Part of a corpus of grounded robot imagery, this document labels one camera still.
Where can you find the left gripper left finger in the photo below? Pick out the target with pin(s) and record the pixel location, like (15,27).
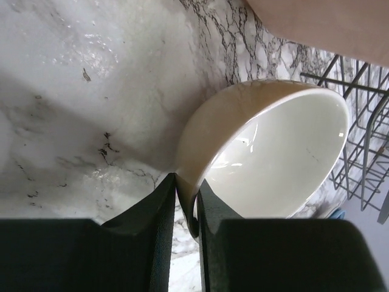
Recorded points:
(130,252)

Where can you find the pink plastic storage box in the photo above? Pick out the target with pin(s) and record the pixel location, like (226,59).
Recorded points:
(357,29)

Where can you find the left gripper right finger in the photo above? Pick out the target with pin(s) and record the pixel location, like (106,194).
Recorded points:
(239,254)

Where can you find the black wire dish rack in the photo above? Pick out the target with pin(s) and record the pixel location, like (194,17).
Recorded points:
(362,169)

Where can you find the white ceramic bowl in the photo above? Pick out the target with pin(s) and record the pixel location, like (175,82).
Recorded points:
(263,146)

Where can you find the blue plate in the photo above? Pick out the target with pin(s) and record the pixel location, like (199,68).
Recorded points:
(337,214)

